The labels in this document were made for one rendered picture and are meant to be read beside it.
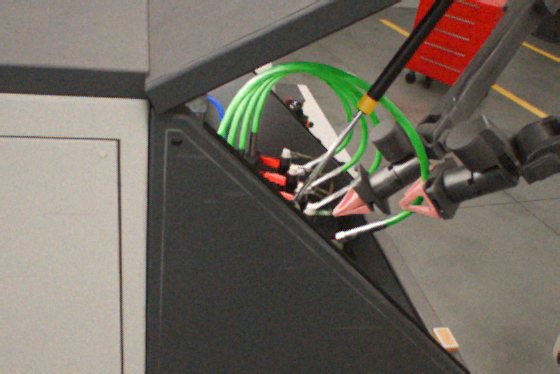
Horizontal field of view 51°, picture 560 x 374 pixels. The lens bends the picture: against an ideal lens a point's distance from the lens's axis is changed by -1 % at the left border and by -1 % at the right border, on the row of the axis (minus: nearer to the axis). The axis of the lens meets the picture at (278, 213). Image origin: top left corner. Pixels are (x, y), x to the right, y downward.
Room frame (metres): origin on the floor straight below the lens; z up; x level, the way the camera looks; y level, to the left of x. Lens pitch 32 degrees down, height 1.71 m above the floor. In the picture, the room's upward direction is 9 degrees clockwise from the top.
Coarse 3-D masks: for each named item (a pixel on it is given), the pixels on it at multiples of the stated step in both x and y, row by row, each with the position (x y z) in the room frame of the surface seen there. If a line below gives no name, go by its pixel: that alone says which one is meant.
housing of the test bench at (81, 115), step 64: (0, 0) 0.76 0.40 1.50; (64, 0) 0.80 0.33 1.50; (128, 0) 0.85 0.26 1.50; (0, 64) 0.55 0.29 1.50; (64, 64) 0.56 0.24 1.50; (128, 64) 0.59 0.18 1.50; (0, 128) 0.54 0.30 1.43; (64, 128) 0.56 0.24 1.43; (128, 128) 0.58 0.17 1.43; (0, 192) 0.54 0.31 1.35; (64, 192) 0.56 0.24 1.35; (128, 192) 0.58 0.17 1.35; (0, 256) 0.54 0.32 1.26; (64, 256) 0.56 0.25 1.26; (128, 256) 0.58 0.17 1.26; (0, 320) 0.54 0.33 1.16; (64, 320) 0.56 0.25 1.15; (128, 320) 0.58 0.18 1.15
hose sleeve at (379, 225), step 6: (378, 222) 0.91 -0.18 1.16; (384, 222) 0.91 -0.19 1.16; (354, 228) 0.92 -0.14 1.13; (360, 228) 0.91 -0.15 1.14; (366, 228) 0.91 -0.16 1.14; (372, 228) 0.91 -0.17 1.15; (378, 228) 0.90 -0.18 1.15; (384, 228) 0.91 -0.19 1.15; (348, 234) 0.91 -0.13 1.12; (354, 234) 0.91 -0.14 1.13; (360, 234) 0.91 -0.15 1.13; (366, 234) 0.91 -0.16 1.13
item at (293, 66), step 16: (288, 64) 0.93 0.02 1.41; (304, 64) 0.93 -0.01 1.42; (320, 64) 0.93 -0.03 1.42; (256, 80) 0.94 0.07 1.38; (352, 80) 0.92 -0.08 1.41; (240, 96) 0.94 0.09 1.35; (384, 96) 0.92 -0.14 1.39; (400, 112) 0.91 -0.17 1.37; (224, 128) 0.94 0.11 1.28; (416, 144) 0.90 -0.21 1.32
